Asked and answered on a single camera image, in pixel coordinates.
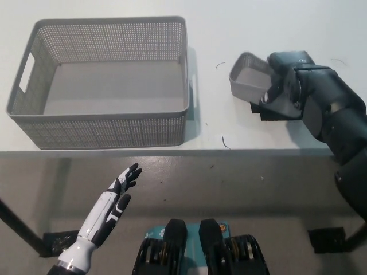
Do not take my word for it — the white and black left hand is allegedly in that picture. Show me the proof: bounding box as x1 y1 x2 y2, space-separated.
76 163 143 248

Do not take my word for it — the black and white right hand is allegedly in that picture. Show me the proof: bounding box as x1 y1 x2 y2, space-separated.
259 50 315 118

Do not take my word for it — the small grey perforated basket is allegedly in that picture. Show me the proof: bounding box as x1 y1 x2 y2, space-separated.
228 52 276 103

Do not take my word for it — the black tape patch on table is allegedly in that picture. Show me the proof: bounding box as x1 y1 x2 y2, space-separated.
249 100 303 121

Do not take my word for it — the large grey perforated basket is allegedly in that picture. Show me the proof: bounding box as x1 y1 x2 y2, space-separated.
5 15 198 150

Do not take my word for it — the black table leg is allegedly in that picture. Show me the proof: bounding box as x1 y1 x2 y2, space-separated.
345 211 367 253
0 197 48 257

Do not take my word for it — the black and teal robot torso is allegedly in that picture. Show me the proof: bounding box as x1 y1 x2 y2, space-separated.
131 218 270 275

